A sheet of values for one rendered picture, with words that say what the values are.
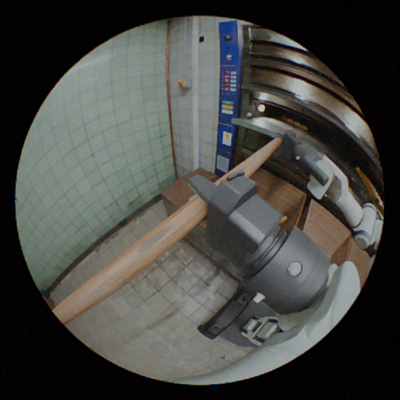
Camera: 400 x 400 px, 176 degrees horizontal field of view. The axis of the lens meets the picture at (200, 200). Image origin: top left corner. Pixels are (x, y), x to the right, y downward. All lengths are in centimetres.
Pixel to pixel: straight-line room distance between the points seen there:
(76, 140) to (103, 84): 53
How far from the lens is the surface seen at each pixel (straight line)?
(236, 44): 110
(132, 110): 136
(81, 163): 133
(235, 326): 124
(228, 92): 102
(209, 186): 17
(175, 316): 137
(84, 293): 18
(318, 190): 42
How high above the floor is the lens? 133
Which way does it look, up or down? 47 degrees down
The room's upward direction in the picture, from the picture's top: straight up
